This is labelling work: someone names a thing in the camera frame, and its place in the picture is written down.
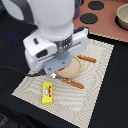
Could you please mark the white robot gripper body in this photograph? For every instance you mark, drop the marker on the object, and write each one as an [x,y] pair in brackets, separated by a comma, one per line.
[52,45]

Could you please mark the yellow butter box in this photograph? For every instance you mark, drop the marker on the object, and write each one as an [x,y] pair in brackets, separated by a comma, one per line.
[47,93]

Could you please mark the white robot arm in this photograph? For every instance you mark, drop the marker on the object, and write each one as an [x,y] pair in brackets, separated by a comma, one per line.
[45,11]

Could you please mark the round wooden plate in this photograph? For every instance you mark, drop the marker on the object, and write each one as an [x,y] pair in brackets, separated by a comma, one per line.
[71,71]

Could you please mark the brown toy stove board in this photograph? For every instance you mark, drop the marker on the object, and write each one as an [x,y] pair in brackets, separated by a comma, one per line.
[106,25]

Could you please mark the beige bowl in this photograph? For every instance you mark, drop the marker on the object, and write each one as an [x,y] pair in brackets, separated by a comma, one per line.
[122,14]

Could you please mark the wooden handled toy fork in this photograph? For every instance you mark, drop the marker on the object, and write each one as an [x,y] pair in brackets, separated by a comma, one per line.
[66,80]

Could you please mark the wooden handled toy knife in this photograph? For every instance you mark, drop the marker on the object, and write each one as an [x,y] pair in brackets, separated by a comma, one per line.
[87,58]

